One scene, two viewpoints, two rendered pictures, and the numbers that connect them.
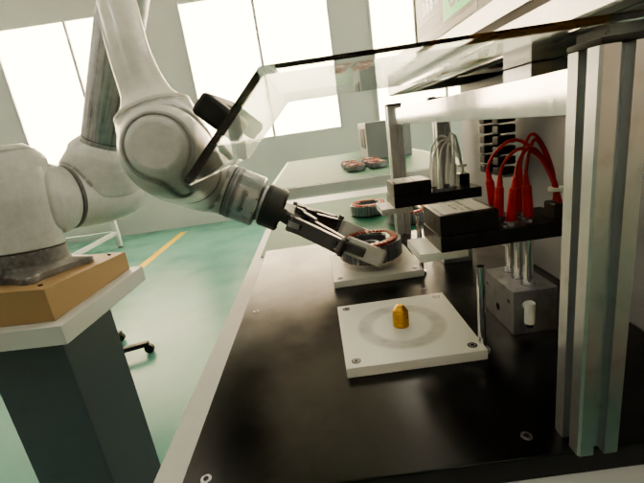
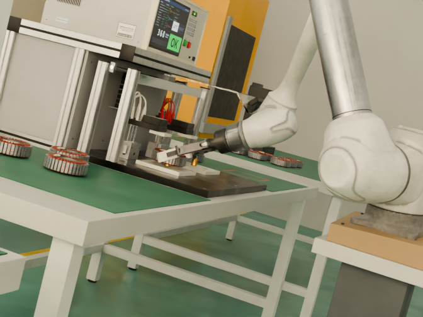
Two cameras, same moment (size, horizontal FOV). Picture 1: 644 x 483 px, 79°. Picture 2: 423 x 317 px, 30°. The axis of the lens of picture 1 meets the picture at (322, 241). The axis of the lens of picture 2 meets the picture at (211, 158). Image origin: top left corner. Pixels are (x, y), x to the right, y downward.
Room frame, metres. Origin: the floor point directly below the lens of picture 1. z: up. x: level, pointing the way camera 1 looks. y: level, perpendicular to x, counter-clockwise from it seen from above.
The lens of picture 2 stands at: (3.00, 0.79, 1.04)
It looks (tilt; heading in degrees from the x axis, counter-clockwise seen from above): 5 degrees down; 198
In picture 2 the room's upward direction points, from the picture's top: 15 degrees clockwise
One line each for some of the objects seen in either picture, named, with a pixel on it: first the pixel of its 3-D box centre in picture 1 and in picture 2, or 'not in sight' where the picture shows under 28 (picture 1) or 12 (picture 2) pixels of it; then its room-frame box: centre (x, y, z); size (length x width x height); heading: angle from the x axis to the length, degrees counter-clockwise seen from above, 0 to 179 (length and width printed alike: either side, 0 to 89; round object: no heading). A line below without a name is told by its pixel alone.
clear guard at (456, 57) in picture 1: (403, 105); (216, 95); (0.36, -0.09, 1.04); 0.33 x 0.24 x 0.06; 89
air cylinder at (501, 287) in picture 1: (517, 297); (157, 150); (0.43, -0.23, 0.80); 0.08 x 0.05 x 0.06; 179
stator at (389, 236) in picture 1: (370, 246); (169, 157); (0.67, -0.08, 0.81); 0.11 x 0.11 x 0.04
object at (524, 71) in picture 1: (537, 77); (165, 78); (0.44, -0.25, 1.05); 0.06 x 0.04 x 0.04; 179
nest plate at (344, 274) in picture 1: (372, 264); (166, 167); (0.67, -0.09, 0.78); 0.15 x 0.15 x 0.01; 89
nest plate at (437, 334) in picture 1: (402, 329); (192, 167); (0.43, -0.08, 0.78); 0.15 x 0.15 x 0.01; 89
